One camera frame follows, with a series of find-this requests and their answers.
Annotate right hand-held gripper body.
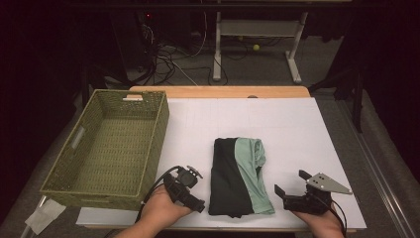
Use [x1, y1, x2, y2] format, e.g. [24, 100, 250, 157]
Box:
[282, 172, 354, 215]

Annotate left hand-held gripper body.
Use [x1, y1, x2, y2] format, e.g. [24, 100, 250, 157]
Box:
[163, 165, 203, 208]

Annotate black and mint t-shirt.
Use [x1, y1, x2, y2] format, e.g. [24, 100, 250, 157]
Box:
[207, 137, 276, 219]

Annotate green woven basket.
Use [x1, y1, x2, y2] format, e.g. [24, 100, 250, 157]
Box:
[39, 88, 170, 212]

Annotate person's left hand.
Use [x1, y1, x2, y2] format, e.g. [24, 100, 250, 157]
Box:
[141, 186, 195, 230]

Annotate person's right hand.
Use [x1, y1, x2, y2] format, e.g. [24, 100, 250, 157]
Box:
[291, 205, 345, 234]

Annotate black stand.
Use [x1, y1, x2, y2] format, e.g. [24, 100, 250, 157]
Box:
[308, 62, 366, 133]
[80, 62, 130, 107]

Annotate white paper sheet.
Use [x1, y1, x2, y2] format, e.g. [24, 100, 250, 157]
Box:
[24, 197, 67, 236]

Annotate black computer tower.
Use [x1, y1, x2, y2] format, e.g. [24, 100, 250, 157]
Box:
[138, 11, 158, 70]

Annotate left hand-held gripper cable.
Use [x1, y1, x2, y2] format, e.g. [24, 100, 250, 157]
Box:
[136, 165, 181, 223]

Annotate hand-held gripper cable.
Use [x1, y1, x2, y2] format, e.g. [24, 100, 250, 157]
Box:
[136, 165, 181, 223]
[325, 194, 348, 237]

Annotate right hand-held gripper cable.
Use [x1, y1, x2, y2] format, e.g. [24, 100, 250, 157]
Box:
[325, 194, 348, 237]

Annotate metal floor rail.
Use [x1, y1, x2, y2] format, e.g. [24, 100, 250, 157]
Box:
[336, 98, 417, 238]

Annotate bundle of floor cables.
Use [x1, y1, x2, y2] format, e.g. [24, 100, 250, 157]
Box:
[132, 43, 230, 87]

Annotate white desk frame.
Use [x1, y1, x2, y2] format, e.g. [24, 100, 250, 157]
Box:
[212, 11, 310, 84]

